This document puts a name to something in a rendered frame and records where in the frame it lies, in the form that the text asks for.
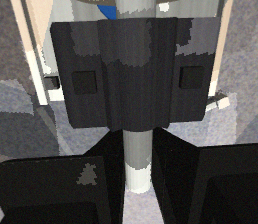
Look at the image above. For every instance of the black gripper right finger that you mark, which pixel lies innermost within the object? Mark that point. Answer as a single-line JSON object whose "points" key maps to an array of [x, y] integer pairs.
{"points": [[180, 172]]}

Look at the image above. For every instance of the grey cylinder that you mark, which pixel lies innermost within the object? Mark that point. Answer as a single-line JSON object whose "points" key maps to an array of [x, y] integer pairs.
{"points": [[137, 145]]}

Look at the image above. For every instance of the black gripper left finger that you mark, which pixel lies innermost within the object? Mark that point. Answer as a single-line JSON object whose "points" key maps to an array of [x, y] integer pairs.
{"points": [[98, 176]]}

